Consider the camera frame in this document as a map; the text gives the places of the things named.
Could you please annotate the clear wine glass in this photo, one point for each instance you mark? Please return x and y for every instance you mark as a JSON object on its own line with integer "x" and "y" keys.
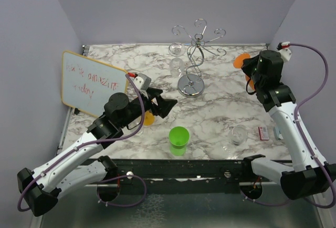
{"x": 234, "y": 137}
{"x": 137, "y": 130}

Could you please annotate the small whiteboard yellow frame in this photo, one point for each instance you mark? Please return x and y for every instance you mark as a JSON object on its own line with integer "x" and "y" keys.
{"x": 87, "y": 84}

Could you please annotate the orange plastic wine glass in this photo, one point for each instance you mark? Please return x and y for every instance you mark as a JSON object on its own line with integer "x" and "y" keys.
{"x": 238, "y": 63}

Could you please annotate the small red white box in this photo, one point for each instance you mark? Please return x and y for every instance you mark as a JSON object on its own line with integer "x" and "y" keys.
{"x": 263, "y": 133}

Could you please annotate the yellow plastic wine glass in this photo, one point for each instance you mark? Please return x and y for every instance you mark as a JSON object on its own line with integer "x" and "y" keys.
{"x": 149, "y": 118}

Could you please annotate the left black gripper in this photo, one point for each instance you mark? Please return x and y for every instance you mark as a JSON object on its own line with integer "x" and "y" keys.
{"x": 164, "y": 105}

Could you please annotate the clear glass hanging on rack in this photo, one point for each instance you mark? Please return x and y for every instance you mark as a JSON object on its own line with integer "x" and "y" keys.
{"x": 176, "y": 50}

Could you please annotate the green plastic wine glass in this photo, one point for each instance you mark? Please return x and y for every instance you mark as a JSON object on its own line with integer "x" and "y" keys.
{"x": 179, "y": 138}

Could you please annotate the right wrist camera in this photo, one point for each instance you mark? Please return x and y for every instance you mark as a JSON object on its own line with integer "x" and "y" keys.
{"x": 284, "y": 50}

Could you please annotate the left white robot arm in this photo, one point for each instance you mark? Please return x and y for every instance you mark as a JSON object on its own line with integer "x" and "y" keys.
{"x": 42, "y": 187}

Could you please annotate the chrome wine glass rack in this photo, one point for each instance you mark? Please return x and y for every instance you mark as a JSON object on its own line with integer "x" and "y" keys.
{"x": 191, "y": 84}

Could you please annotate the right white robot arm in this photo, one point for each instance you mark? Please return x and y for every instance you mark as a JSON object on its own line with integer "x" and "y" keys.
{"x": 309, "y": 173}

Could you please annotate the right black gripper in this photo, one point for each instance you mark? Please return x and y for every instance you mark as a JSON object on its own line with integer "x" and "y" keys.
{"x": 247, "y": 64}

